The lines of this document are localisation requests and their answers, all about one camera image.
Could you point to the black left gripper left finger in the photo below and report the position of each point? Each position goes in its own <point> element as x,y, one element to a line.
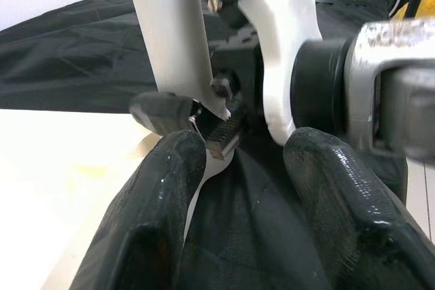
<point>146,218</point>

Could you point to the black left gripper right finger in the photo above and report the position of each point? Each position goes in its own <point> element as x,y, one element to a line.
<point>357,218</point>

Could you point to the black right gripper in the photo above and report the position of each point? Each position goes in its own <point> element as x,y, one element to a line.
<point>248,76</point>

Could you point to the white plastic table leg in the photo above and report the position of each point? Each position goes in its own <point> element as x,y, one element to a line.
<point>170,32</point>

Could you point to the black fabric table cover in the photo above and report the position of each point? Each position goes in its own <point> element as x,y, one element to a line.
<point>68,49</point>

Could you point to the yellow plastic items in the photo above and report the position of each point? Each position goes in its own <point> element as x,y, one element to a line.
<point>426,6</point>

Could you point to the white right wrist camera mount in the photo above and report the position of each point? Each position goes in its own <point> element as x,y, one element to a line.
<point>272,32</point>

